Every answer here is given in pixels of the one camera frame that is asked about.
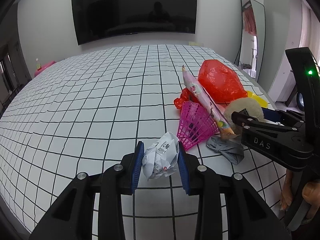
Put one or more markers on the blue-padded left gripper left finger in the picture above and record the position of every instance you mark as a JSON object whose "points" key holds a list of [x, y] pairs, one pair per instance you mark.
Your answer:
{"points": [[71, 214]]}

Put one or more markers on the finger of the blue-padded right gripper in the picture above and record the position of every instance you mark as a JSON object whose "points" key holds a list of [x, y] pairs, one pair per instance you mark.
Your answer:
{"points": [[283, 117]]}

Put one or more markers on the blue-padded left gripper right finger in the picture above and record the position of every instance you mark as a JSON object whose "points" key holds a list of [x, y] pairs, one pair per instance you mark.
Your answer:
{"points": [[248, 216]]}

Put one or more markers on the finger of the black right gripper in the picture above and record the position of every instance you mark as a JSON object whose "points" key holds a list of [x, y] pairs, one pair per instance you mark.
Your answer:
{"points": [[247, 122]]}

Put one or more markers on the pink snack wrapper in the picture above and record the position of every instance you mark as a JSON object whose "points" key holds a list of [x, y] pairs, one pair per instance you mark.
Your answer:
{"points": [[196, 89]]}

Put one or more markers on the red plastic bag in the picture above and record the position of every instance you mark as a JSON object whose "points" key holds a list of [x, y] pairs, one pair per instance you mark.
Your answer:
{"points": [[220, 82]]}

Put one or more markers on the magenta plastic basket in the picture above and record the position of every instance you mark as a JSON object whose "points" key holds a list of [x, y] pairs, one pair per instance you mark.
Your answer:
{"points": [[195, 126]]}

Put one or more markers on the white paper ball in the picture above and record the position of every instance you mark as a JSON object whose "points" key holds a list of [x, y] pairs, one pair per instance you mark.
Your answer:
{"points": [[161, 158]]}

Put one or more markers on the right hand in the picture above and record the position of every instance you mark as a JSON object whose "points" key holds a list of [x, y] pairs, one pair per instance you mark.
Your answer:
{"points": [[300, 197]]}

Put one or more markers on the standing floor mirror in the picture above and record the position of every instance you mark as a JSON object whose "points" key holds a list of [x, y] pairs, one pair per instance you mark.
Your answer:
{"points": [[253, 31]]}

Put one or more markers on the checkered white tablecloth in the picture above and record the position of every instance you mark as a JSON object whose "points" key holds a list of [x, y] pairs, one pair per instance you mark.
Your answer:
{"points": [[85, 112]]}

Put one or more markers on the pink container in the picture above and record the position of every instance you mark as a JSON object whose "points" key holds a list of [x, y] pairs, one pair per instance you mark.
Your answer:
{"points": [[41, 67]]}

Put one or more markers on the black wall television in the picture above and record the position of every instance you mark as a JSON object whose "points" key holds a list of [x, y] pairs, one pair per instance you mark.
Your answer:
{"points": [[98, 19]]}

